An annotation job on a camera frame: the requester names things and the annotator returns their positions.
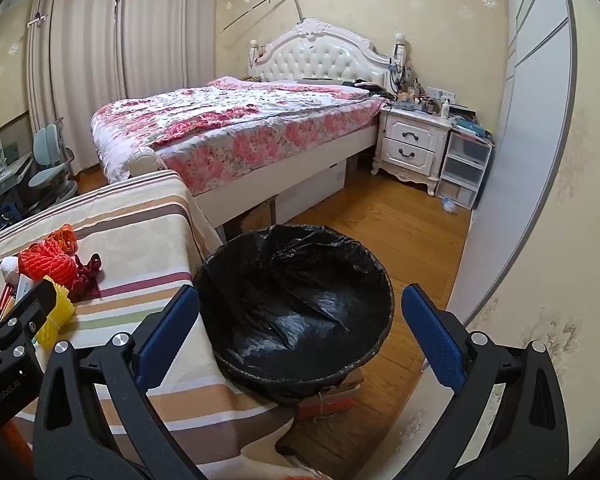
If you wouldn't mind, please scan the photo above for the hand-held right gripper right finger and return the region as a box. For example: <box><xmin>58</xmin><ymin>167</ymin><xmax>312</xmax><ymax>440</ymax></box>
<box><xmin>392</xmin><ymin>283</ymin><xmax>571</xmax><ymax>480</ymax></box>

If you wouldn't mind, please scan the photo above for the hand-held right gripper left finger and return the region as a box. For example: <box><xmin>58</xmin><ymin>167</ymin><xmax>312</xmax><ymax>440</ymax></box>
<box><xmin>32</xmin><ymin>285</ymin><xmax>208</xmax><ymax>480</ymax></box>

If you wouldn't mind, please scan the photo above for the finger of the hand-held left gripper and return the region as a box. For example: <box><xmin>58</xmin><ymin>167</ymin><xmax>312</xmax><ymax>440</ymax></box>
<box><xmin>0</xmin><ymin>279</ymin><xmax>59</xmax><ymax>386</ymax></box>

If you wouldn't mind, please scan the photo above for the yellow foam fruit net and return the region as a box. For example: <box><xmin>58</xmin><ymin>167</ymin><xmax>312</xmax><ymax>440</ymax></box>
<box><xmin>36</xmin><ymin>280</ymin><xmax>77</xmax><ymax>348</ymax></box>

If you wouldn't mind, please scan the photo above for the orange foam fruit net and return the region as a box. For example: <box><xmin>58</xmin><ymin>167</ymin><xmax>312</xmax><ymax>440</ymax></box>
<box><xmin>19</xmin><ymin>242</ymin><xmax>78</xmax><ymax>291</ymax></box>

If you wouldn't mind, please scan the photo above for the dark red wrapper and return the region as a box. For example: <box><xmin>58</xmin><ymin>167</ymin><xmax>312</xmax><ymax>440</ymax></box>
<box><xmin>70</xmin><ymin>255</ymin><xmax>103</xmax><ymax>302</ymax></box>

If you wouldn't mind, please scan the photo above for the orange foil wrapper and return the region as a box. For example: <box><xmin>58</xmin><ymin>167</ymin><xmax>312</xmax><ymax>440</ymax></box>
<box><xmin>47</xmin><ymin>225</ymin><xmax>78</xmax><ymax>256</ymax></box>

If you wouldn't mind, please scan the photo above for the bin with black bag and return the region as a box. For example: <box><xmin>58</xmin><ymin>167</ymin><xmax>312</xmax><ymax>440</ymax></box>
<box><xmin>192</xmin><ymin>224</ymin><xmax>396</xmax><ymax>408</ymax></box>

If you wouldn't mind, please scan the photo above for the grey study desk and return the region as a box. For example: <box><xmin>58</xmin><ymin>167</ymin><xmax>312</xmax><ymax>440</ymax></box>
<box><xmin>0</xmin><ymin>150</ymin><xmax>33</xmax><ymax>213</ymax></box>

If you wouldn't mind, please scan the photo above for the cardboard box with orange print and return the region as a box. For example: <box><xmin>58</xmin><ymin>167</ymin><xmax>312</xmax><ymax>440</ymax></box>
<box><xmin>295</xmin><ymin>367</ymin><xmax>366</xmax><ymax>423</ymax></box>

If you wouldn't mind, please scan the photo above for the brown cardboard box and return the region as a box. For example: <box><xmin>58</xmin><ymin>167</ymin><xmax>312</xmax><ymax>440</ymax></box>
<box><xmin>240</xmin><ymin>200</ymin><xmax>278</xmax><ymax>233</ymax></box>

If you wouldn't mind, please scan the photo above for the light blue desk chair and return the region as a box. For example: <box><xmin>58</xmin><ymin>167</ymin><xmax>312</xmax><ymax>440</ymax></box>
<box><xmin>30</xmin><ymin>117</ymin><xmax>78</xmax><ymax>206</ymax></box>

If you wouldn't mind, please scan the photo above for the round white bedpost knob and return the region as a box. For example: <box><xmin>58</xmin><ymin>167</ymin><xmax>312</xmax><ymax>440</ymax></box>
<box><xmin>130</xmin><ymin>149</ymin><xmax>168</xmax><ymax>178</ymax></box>

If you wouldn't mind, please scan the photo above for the clear plastic drawer unit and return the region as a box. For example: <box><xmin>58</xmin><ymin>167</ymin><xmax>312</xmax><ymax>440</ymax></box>
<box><xmin>436</xmin><ymin>127</ymin><xmax>496</xmax><ymax>210</ymax></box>

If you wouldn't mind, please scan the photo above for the white cardboard box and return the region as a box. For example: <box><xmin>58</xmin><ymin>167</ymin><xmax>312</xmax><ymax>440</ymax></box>
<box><xmin>275</xmin><ymin>160</ymin><xmax>348</xmax><ymax>218</ymax></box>

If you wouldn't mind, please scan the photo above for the white nightstand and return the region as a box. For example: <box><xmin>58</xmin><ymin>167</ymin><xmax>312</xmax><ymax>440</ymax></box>
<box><xmin>371</xmin><ymin>105</ymin><xmax>453</xmax><ymax>197</ymax></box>

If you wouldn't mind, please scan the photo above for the grey wardrobe door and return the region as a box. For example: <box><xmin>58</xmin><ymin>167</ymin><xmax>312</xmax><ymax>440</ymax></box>
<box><xmin>445</xmin><ymin>0</ymin><xmax>581</xmax><ymax>321</ymax></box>

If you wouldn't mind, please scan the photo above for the beige curtain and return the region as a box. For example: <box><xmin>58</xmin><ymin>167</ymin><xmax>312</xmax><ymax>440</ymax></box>
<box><xmin>27</xmin><ymin>0</ymin><xmax>218</xmax><ymax>171</ymax></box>

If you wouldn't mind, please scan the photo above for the white tufted headboard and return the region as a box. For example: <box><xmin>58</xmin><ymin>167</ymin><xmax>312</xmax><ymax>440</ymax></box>
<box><xmin>247</xmin><ymin>19</ymin><xmax>411</xmax><ymax>96</ymax></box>

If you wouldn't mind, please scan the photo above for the thin bent pole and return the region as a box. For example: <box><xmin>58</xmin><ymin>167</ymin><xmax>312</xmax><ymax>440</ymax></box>
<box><xmin>221</xmin><ymin>0</ymin><xmax>306</xmax><ymax>36</ymax></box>

